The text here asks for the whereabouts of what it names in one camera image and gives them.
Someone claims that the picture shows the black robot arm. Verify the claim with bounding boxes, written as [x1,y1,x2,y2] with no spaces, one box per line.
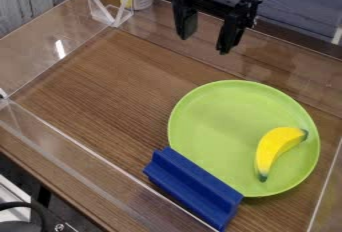
[172,0,262,55]

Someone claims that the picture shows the clear acrylic enclosure wall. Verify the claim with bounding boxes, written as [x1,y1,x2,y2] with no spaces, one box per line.
[0,0,342,232]

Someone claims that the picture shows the green round plate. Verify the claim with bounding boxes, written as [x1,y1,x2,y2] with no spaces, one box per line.
[168,80,321,197]

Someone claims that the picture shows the yellow toy banana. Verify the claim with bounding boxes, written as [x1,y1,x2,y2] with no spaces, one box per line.
[254,127,309,182]

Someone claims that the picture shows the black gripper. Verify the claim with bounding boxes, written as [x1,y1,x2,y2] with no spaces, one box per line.
[173,0,262,55]

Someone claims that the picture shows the black cable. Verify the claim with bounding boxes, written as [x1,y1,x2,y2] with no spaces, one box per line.
[0,201,49,232]

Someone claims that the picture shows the blue plastic block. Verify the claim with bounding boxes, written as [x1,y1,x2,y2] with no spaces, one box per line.
[143,147,244,232]

